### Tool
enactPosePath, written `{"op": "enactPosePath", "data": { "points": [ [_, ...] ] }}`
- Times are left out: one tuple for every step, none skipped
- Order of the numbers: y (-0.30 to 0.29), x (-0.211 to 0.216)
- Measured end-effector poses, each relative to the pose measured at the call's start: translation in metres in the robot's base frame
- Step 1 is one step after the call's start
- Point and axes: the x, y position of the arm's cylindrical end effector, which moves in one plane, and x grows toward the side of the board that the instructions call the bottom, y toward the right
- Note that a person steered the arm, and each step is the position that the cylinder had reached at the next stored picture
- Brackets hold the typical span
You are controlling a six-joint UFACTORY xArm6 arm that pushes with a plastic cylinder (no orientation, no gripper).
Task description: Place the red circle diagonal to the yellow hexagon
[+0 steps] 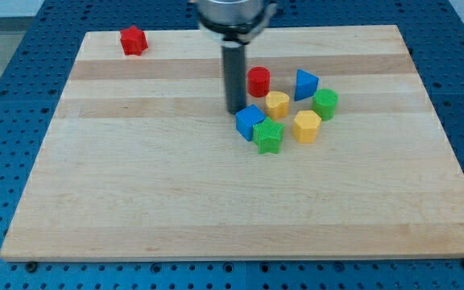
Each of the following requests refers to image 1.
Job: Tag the blue triangle block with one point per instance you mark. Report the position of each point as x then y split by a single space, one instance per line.
306 85

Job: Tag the blue cube block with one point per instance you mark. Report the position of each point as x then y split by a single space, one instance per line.
246 119

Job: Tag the green star block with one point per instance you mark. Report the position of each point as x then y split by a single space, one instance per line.
268 136

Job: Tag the red star block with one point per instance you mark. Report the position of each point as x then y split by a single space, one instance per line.
133 41

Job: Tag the yellow hexagon block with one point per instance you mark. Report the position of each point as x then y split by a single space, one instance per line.
306 126

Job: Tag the red cylinder block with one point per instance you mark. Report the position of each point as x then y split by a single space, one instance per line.
258 81

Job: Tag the green cylinder block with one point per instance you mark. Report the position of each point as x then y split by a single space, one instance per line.
325 103

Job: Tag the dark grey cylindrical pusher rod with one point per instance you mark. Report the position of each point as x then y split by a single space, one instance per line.
234 74

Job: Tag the yellow heart block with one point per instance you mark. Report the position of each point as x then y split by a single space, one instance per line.
277 104

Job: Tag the light wooden board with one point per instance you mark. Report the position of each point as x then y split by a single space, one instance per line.
142 162

